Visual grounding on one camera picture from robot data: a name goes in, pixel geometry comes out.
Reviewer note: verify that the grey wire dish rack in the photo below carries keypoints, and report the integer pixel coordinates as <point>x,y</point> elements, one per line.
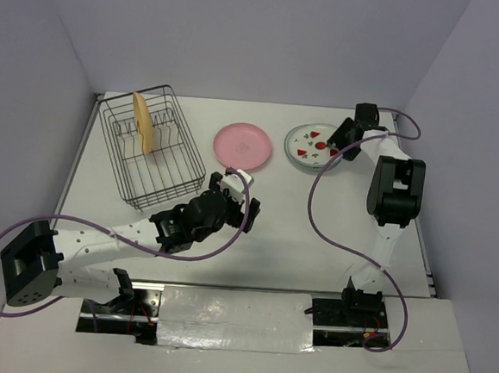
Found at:
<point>174,168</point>

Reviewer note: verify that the pink plate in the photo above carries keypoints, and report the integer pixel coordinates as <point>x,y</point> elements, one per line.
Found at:
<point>242,145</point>

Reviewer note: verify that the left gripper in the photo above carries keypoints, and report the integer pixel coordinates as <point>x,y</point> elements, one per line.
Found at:
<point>238,216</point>

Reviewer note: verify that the white watermelon pattern plate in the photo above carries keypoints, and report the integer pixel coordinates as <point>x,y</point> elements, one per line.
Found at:
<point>307,149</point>

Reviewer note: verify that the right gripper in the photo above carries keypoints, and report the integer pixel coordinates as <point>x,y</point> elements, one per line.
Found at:
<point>338,136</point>

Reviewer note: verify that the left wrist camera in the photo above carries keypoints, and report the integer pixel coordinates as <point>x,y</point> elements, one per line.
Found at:
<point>235,183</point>

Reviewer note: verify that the yellow plate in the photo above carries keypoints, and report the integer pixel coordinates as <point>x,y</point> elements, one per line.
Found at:
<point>144,125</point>

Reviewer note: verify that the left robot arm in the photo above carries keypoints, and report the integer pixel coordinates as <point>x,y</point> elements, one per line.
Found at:
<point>41,261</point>

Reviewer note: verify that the silver foil tape sheet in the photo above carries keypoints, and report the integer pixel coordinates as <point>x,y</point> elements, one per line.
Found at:
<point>231,320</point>

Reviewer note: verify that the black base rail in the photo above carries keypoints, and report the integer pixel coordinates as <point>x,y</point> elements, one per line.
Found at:
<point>139,320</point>

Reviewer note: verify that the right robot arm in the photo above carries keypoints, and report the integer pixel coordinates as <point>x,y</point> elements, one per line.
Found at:
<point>394,200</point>

